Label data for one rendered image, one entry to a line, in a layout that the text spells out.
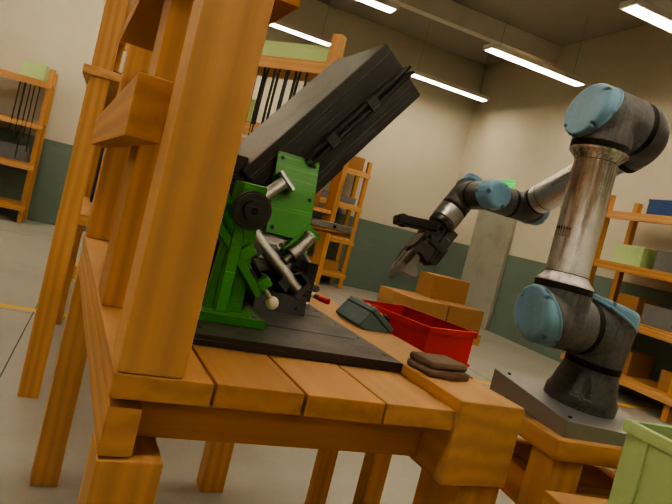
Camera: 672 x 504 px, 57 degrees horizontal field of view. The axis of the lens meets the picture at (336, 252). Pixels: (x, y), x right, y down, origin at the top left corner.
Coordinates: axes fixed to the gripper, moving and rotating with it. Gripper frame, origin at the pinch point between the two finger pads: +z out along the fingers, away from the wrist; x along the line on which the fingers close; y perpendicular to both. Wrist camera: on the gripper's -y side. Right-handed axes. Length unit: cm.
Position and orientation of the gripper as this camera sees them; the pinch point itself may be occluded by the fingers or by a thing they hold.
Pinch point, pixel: (391, 272)
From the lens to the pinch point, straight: 162.9
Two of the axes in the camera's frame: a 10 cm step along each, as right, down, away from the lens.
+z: -6.4, 7.4, -2.1
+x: -2.7, 0.3, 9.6
